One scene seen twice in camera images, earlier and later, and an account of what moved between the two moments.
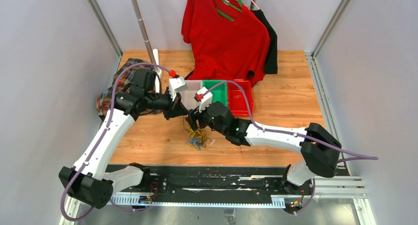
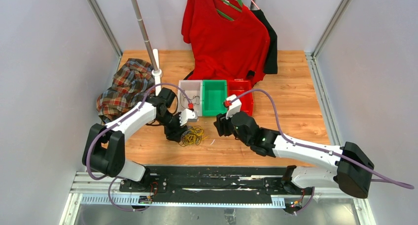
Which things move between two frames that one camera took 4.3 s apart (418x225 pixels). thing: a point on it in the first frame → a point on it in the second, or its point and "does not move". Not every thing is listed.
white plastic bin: (187, 96) does not move
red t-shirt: (229, 41) does not move
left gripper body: (169, 106) → (173, 128)
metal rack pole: (141, 23) does not move
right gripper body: (203, 118) → (226, 127)
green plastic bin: (219, 92) does not move
